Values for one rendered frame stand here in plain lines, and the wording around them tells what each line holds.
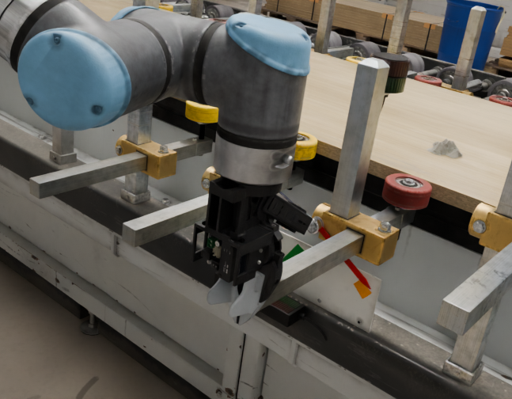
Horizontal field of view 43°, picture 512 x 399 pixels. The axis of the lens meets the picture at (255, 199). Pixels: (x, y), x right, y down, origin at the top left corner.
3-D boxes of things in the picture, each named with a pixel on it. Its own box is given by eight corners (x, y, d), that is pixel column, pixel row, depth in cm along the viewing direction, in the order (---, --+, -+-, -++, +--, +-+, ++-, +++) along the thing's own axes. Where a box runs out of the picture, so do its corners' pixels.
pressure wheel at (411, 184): (404, 254, 110) (419, 193, 106) (364, 236, 115) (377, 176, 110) (425, 241, 116) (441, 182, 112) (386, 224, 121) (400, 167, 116)
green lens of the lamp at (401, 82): (392, 95, 96) (395, 80, 95) (357, 85, 100) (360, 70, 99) (410, 90, 101) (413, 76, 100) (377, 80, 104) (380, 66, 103)
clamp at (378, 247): (377, 267, 100) (384, 238, 98) (308, 233, 108) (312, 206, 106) (395, 256, 104) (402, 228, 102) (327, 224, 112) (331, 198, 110)
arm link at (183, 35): (87, 7, 67) (195, 28, 63) (146, -2, 77) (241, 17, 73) (85, 96, 70) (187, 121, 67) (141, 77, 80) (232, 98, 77)
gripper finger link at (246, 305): (214, 337, 80) (221, 273, 76) (244, 319, 85) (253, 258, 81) (232, 350, 78) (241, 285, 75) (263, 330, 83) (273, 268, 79)
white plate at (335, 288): (367, 333, 105) (380, 281, 100) (246, 267, 119) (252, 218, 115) (369, 332, 105) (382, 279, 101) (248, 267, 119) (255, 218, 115)
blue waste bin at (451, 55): (475, 85, 620) (495, 8, 590) (420, 71, 650) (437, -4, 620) (495, 78, 663) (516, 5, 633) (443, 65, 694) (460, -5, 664)
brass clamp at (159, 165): (155, 180, 129) (157, 157, 127) (111, 159, 136) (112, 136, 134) (177, 174, 133) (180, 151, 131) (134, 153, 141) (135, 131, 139)
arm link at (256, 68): (242, 8, 72) (328, 24, 70) (230, 115, 78) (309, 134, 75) (206, 16, 64) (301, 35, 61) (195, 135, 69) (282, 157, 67)
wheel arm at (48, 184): (39, 204, 113) (39, 181, 111) (28, 197, 115) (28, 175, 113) (211, 155, 145) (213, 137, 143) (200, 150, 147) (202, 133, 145)
